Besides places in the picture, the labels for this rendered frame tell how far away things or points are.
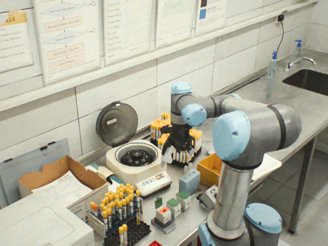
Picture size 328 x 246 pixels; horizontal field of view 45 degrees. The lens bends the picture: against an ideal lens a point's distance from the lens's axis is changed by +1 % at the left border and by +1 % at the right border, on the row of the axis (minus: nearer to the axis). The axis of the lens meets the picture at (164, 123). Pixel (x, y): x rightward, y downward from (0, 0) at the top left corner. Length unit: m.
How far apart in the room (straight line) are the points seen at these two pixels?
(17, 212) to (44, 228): 0.12
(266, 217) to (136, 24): 1.08
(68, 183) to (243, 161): 0.97
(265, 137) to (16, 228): 0.75
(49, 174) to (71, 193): 0.14
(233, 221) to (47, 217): 0.55
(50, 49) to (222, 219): 0.94
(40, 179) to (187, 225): 0.65
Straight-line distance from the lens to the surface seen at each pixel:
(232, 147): 0.95
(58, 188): 1.75
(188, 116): 1.31
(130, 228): 1.58
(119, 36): 1.85
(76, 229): 1.20
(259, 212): 1.32
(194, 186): 1.75
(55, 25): 1.63
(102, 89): 1.88
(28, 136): 1.73
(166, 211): 1.57
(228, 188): 1.09
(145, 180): 1.76
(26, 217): 1.28
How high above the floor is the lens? 2.00
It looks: 29 degrees down
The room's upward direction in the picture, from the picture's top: 1 degrees clockwise
